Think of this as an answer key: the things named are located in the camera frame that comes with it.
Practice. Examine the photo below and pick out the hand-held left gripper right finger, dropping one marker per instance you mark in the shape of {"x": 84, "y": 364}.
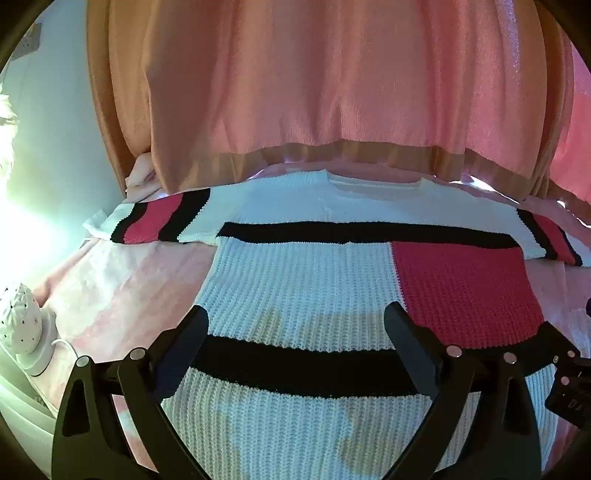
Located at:
{"x": 408, "y": 342}

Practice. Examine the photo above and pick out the pale pink crumpled cloth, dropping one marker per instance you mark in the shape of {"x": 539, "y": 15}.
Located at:
{"x": 141, "y": 177}

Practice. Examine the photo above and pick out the pink curtain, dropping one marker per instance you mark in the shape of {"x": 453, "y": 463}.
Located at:
{"x": 323, "y": 83}

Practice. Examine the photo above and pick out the white wall socket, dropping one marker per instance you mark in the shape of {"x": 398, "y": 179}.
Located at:
{"x": 30, "y": 40}

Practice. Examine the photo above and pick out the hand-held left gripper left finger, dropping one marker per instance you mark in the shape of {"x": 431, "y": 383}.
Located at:
{"x": 186, "y": 351}

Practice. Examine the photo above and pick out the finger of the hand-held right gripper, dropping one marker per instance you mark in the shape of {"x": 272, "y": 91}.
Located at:
{"x": 565, "y": 360}

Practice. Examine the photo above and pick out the white black red knit sweater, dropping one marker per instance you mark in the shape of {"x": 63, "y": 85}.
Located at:
{"x": 295, "y": 286}

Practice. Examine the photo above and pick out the white perforated table lamp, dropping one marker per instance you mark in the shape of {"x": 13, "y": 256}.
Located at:
{"x": 21, "y": 318}

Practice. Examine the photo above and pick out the pink white blanket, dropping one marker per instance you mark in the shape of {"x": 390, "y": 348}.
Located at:
{"x": 124, "y": 286}

